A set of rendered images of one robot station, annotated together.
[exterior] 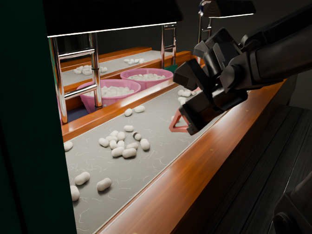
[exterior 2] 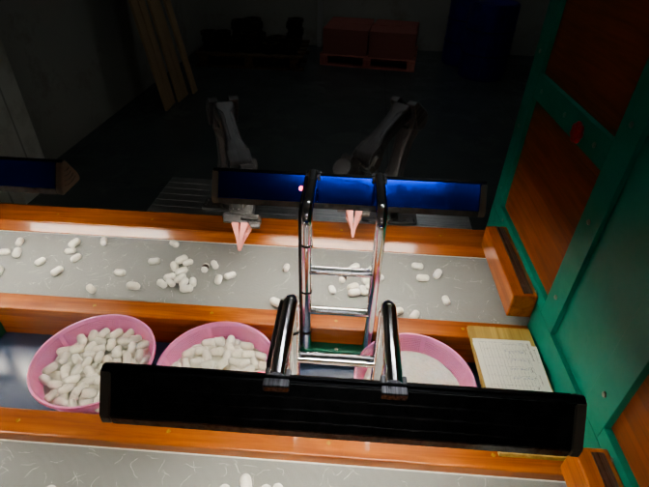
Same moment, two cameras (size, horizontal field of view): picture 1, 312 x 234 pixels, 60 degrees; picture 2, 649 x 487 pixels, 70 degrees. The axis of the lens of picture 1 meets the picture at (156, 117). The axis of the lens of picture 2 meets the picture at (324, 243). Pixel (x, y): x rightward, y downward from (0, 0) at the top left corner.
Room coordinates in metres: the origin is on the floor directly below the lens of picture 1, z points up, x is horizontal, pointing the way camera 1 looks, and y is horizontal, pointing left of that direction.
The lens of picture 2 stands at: (1.23, 0.89, 1.60)
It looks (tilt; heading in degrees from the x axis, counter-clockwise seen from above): 36 degrees down; 240
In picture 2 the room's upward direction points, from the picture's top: 2 degrees clockwise
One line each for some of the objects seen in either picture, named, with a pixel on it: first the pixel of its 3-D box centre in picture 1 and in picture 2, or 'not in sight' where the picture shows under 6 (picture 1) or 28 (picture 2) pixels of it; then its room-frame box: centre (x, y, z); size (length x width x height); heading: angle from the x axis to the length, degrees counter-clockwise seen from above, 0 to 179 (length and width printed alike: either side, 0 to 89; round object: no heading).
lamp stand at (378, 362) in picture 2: not in sight; (332, 420); (0.99, 0.51, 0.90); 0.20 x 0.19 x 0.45; 147
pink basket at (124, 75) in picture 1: (146, 83); (98, 369); (1.34, 0.05, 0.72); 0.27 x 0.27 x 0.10
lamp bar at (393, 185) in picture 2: (113, 12); (348, 188); (0.72, 0.11, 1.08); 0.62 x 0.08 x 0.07; 147
